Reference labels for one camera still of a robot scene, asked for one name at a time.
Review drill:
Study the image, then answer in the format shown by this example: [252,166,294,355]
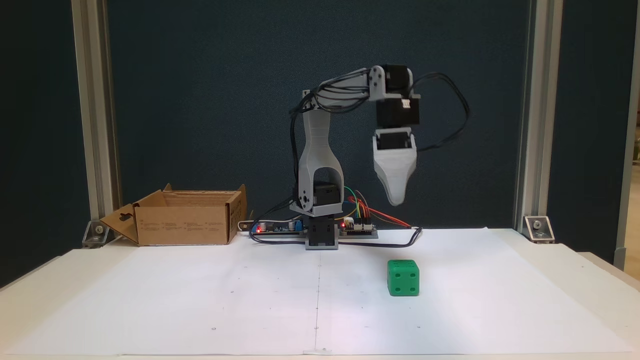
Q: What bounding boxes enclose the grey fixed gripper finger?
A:
[374,163,418,207]

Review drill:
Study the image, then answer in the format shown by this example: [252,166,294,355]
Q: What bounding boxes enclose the green dice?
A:
[387,259,420,297]

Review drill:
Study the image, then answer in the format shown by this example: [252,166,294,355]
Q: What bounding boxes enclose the circuit board with red LED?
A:
[339,217,379,239]

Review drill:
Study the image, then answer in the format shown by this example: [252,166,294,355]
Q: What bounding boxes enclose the circuit board with blue parts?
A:
[249,217,307,239]

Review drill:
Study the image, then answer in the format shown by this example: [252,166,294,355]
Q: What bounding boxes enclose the brown cardboard box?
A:
[99,183,248,247]

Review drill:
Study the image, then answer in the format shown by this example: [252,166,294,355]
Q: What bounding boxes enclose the orange jumper wire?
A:
[348,196,412,228]

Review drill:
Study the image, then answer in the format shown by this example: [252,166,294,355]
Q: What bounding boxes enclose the green jumper wire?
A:
[343,186,362,221]

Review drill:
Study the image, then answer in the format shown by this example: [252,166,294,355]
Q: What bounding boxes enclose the thick black table cable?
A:
[248,227,424,249]

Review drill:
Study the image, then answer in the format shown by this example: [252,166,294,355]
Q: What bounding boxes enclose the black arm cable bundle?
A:
[289,69,375,206]

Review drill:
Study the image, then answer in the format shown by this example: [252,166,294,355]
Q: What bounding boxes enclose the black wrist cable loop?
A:
[411,72,471,152]

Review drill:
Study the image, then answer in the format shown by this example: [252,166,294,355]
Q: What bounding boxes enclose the aluminium frame post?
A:
[71,0,122,236]
[514,0,564,233]

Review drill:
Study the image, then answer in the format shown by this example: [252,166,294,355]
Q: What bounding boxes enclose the metal corner bracket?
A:
[82,220,110,249]
[523,215,556,245]

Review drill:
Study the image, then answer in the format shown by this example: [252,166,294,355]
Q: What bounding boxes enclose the thin aluminium edge post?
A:
[613,0,640,271]

